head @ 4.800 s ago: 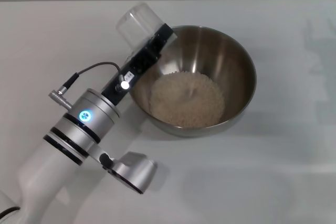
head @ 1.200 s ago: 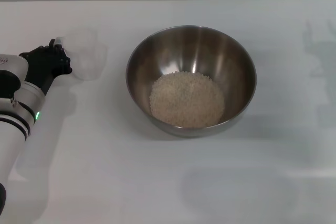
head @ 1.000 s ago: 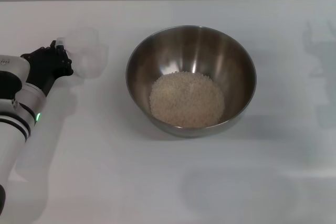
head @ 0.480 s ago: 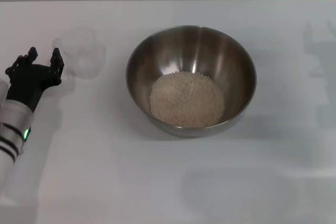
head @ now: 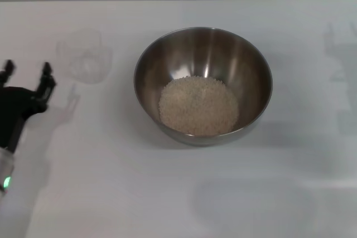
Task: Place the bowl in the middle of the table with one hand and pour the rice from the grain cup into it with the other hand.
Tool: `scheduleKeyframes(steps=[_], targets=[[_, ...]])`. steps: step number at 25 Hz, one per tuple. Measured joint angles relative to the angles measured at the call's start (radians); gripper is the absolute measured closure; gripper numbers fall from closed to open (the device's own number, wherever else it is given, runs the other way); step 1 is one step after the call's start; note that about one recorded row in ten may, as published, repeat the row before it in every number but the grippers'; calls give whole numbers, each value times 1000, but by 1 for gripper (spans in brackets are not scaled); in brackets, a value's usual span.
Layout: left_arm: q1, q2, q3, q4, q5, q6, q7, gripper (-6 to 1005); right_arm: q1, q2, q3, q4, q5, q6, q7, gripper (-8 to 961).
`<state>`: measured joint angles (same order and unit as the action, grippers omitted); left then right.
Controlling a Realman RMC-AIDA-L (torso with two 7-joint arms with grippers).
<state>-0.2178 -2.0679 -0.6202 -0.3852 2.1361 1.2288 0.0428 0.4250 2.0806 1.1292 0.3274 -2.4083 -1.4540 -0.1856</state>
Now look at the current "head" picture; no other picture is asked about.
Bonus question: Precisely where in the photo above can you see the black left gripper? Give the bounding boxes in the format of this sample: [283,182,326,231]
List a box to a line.
[0,59,57,154]

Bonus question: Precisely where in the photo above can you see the stainless steel mixing bowl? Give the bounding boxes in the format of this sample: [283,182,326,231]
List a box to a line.
[133,27,273,146]

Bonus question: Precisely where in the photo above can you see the white rice grains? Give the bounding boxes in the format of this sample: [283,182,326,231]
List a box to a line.
[158,76,240,135]

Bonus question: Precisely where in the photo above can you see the clear plastic measuring cup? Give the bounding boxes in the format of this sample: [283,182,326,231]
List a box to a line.
[55,27,113,85]

